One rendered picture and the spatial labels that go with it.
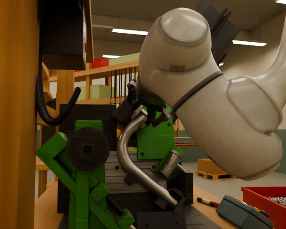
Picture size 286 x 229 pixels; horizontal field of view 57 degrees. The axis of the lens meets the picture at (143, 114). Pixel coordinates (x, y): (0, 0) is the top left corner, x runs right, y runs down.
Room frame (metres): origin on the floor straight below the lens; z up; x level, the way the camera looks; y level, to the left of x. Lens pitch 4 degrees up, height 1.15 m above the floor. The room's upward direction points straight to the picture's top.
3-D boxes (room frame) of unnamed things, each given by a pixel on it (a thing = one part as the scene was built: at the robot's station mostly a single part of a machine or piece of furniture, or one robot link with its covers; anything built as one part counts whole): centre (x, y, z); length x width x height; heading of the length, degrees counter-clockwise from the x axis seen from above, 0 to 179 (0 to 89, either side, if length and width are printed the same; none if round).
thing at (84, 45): (0.76, 0.23, 1.42); 0.17 x 0.12 x 0.15; 10
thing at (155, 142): (0.84, -0.03, 1.17); 0.13 x 0.12 x 0.20; 10
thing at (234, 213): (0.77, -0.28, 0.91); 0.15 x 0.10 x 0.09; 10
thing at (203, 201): (0.92, -0.23, 0.91); 0.13 x 0.02 x 0.02; 31
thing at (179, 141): (1.00, -0.04, 1.11); 0.39 x 0.16 x 0.03; 100
